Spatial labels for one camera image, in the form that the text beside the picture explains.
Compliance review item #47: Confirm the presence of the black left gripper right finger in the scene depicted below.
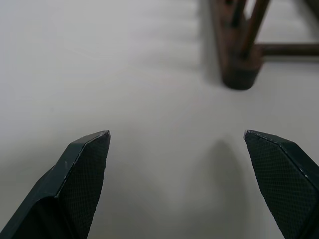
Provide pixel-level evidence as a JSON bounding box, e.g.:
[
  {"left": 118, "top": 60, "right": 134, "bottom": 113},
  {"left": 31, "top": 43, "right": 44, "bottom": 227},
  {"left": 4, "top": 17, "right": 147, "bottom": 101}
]
[{"left": 243, "top": 129, "right": 319, "bottom": 239}]

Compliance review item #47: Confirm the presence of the dark wooden rack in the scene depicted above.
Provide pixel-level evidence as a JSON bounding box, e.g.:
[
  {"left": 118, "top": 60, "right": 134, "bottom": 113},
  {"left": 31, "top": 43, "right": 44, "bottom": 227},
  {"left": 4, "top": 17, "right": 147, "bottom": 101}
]
[{"left": 210, "top": 0, "right": 319, "bottom": 91}]

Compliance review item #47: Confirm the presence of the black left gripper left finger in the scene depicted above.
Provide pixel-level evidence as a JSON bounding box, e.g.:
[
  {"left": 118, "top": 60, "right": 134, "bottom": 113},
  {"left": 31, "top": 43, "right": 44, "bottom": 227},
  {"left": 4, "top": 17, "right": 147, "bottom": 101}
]
[{"left": 0, "top": 129, "right": 111, "bottom": 239}]

